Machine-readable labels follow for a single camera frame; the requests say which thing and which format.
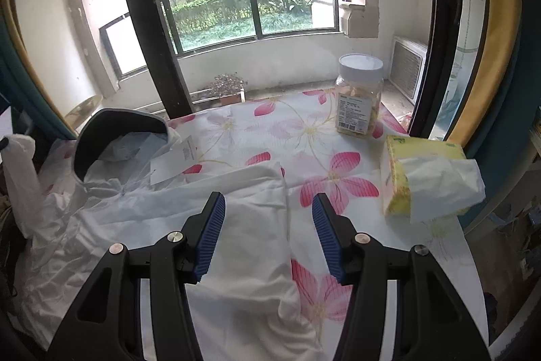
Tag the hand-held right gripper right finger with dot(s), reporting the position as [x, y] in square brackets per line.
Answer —
[327, 238]

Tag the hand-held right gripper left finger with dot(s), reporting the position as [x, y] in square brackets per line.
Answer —
[210, 234]

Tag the white hooded jacket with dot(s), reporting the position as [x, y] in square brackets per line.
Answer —
[126, 217]

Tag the yellow tissue pack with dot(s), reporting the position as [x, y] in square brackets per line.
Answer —
[395, 175]

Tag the pink floral tablecloth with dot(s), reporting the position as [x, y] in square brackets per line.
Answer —
[338, 141]

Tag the clear plastic jar white lid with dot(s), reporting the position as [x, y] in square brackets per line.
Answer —
[357, 103]

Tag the potted plant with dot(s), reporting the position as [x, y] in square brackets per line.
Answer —
[228, 86]

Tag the yellowish round disc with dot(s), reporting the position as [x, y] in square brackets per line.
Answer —
[80, 109]

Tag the white air conditioner unit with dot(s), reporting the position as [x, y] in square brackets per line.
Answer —
[405, 69]

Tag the teal curtain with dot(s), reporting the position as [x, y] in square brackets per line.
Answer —
[498, 158]
[17, 90]

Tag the white plastic bag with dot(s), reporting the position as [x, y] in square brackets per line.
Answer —
[21, 183]

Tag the small cardboard box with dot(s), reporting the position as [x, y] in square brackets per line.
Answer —
[359, 20]

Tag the black balcony railing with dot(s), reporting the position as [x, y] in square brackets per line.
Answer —
[255, 5]

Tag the black door frame post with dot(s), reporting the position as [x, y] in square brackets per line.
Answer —
[439, 48]
[156, 48]

